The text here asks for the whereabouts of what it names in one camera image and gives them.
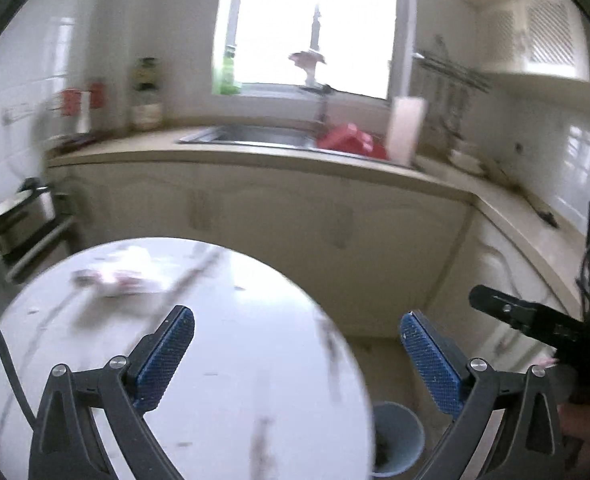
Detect clear storage jar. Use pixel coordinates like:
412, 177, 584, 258
131, 91, 165, 131

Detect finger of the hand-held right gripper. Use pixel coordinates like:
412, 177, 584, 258
469, 285, 588, 356

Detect blue grey bin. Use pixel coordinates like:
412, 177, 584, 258
372, 401, 426, 478

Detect white dishes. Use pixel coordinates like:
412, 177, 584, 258
448, 140, 486, 176

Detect steel rice cooker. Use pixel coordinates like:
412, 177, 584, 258
0, 177, 56, 256

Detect white appliance stand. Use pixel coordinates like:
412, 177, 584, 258
0, 190, 78, 281

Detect metal faucet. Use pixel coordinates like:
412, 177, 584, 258
300, 52, 336, 131

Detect green bottle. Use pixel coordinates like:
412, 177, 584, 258
212, 45, 243, 96

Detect wire utensil rack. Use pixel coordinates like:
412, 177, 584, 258
50, 77, 108, 141

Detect steel sink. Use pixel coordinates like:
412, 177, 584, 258
177, 124, 326, 151

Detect wooden cutting board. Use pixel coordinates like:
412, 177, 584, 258
386, 96, 428, 166

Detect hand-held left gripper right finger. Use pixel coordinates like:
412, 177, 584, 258
399, 310, 565, 480

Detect red plastic basin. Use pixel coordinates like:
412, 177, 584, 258
317, 122, 388, 161

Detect window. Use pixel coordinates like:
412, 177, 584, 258
215, 0, 416, 101

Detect wall utensil rail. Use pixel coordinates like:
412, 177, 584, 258
415, 35, 493, 141

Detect cream kitchen cabinet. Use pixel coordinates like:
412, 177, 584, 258
45, 127, 590, 346

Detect clear plastic bag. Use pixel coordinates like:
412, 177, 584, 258
72, 246, 172, 297

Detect yellow label jar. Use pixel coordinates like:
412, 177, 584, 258
134, 57, 161, 93

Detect cream wall cabinet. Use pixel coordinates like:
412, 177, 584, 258
462, 0, 590, 83

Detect white rice spoon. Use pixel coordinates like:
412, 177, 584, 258
77, 91, 93, 133

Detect black cable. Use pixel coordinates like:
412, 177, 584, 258
0, 287, 40, 433

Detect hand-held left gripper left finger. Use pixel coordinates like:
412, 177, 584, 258
29, 305, 196, 480

